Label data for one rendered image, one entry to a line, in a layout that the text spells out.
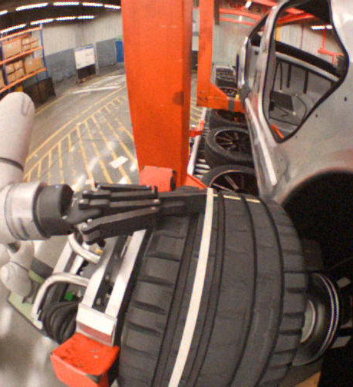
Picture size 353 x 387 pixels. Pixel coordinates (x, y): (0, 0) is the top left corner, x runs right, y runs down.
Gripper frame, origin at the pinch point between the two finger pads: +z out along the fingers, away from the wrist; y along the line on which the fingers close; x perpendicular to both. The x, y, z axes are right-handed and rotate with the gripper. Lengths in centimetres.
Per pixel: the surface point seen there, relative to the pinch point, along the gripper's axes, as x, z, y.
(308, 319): -28.9, 33.1, 21.2
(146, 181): -4.1, -3.8, -15.7
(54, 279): -21.1, -28.4, -2.4
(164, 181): -3.6, 0.1, -14.2
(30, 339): -136, -116, -11
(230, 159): -32, 74, -108
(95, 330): -12.5, -15.0, 13.0
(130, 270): -8.9, -8.6, 4.4
